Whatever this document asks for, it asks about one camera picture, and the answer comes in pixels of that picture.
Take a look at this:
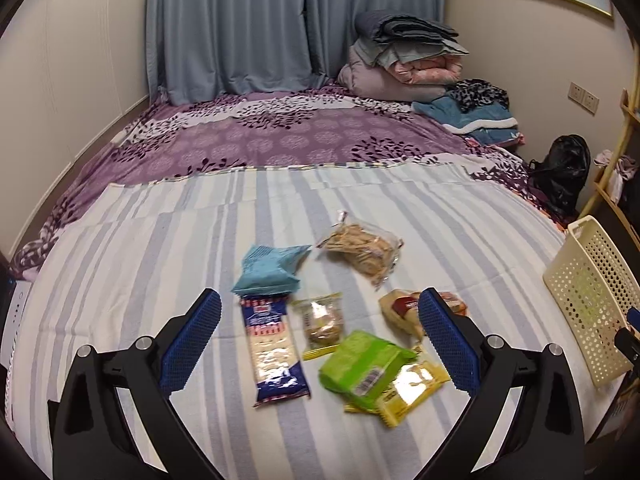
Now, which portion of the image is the wooden shelf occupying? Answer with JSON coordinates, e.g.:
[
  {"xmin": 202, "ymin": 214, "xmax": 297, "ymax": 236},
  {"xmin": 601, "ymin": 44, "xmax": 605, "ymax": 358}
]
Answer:
[{"xmin": 580, "ymin": 87, "xmax": 640, "ymax": 233}]

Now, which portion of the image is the yellow biscuit packet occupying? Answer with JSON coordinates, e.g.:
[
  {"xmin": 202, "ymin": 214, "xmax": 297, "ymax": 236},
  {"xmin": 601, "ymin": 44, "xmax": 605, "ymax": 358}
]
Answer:
[{"xmin": 344, "ymin": 347, "xmax": 452, "ymax": 428}]

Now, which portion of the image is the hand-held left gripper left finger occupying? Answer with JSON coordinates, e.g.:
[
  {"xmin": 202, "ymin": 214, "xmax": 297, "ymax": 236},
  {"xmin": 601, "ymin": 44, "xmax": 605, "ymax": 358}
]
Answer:
[{"xmin": 47, "ymin": 287, "xmax": 223, "ymax": 480}]

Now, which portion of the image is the blue fleece blanket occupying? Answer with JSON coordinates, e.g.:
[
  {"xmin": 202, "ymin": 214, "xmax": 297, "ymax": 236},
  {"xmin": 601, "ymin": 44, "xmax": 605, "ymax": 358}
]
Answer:
[{"xmin": 412, "ymin": 96, "xmax": 523, "ymax": 147}]

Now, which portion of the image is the brown bread packet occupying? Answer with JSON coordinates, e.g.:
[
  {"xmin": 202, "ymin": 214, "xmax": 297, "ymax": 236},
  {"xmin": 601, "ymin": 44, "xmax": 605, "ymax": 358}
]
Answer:
[{"xmin": 378, "ymin": 288, "xmax": 468, "ymax": 343}]

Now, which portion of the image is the green snack packet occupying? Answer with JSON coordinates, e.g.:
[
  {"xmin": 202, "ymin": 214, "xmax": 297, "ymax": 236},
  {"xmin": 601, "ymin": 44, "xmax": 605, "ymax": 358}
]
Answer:
[{"xmin": 319, "ymin": 330, "xmax": 418, "ymax": 411}]

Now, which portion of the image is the cream perforated plastic basket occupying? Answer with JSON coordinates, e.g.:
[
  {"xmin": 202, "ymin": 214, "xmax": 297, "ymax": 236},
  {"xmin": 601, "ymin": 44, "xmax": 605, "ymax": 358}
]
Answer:
[{"xmin": 542, "ymin": 216, "xmax": 640, "ymax": 388}]

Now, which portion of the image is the black bag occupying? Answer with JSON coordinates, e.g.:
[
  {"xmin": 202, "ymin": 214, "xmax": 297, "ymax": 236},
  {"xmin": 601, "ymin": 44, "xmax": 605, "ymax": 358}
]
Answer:
[{"xmin": 527, "ymin": 134, "xmax": 592, "ymax": 216}]

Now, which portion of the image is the pink floral quilt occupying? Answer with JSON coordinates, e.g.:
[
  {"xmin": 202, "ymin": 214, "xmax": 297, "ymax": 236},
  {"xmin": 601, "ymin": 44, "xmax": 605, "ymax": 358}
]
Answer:
[{"xmin": 380, "ymin": 57, "xmax": 463, "ymax": 86}]

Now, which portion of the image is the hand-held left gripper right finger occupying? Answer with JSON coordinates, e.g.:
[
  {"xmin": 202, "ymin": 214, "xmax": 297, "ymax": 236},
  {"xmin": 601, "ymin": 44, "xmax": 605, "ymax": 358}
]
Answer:
[{"xmin": 417, "ymin": 287, "xmax": 586, "ymax": 480}]

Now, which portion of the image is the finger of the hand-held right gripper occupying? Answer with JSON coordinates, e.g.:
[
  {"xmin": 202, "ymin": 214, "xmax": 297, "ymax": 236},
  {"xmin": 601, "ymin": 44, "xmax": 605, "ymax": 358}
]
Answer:
[{"xmin": 614, "ymin": 307, "xmax": 640, "ymax": 367}]

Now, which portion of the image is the purple floral bed sheet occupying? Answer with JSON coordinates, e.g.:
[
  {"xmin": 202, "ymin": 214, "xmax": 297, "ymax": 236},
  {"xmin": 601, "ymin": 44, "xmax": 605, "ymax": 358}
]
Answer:
[{"xmin": 10, "ymin": 85, "xmax": 566, "ymax": 281}]

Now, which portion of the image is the clear bag of crackers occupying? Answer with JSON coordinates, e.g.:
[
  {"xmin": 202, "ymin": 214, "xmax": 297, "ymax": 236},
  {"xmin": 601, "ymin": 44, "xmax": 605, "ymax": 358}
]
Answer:
[{"xmin": 316, "ymin": 210, "xmax": 405, "ymax": 291}]

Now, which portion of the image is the pink cloth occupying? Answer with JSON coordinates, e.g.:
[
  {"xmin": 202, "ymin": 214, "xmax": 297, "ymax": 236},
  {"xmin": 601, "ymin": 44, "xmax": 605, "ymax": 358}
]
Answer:
[{"xmin": 595, "ymin": 149, "xmax": 638, "ymax": 197}]

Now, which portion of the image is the white wardrobe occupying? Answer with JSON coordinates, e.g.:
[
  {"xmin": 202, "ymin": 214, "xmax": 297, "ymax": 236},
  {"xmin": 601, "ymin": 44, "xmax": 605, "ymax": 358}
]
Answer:
[{"xmin": 0, "ymin": 0, "xmax": 151, "ymax": 176}]

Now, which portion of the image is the leopard print cloth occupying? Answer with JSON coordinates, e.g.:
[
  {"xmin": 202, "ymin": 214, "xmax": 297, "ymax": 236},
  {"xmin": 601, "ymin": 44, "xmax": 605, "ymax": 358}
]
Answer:
[{"xmin": 447, "ymin": 79, "xmax": 511, "ymax": 113}]

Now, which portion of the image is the light grey folded blanket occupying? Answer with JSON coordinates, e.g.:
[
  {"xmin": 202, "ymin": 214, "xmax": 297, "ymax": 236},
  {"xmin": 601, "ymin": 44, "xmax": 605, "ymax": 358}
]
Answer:
[{"xmin": 350, "ymin": 39, "xmax": 471, "ymax": 68}]

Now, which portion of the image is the dark grey folded blanket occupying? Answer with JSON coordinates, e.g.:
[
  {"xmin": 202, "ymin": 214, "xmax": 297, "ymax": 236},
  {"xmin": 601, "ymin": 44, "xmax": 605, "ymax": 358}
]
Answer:
[{"xmin": 356, "ymin": 10, "xmax": 460, "ymax": 45}]

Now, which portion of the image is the teal snack packet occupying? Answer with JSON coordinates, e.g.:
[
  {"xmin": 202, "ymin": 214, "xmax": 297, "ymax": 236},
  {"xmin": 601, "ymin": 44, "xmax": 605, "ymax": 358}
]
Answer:
[{"xmin": 231, "ymin": 244, "xmax": 313, "ymax": 297}]

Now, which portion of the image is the purple pillow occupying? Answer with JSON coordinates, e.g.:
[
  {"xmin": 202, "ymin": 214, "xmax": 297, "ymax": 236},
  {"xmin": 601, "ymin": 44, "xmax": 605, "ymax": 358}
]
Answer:
[{"xmin": 337, "ymin": 62, "xmax": 448, "ymax": 103}]

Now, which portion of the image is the beige wall socket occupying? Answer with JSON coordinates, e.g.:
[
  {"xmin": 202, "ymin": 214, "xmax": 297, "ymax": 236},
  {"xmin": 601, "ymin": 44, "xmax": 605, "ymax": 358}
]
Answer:
[{"xmin": 567, "ymin": 81, "xmax": 600, "ymax": 115}]

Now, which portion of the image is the small clear yellow-edged snack packet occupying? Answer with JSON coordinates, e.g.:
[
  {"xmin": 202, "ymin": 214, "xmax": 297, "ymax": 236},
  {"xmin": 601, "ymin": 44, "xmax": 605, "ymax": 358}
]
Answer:
[{"xmin": 291, "ymin": 292, "xmax": 347, "ymax": 362}]

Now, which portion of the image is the long blue cracker packet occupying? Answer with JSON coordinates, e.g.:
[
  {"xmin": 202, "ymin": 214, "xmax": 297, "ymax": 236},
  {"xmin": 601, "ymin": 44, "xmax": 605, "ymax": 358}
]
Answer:
[{"xmin": 239, "ymin": 294, "xmax": 311, "ymax": 408}]

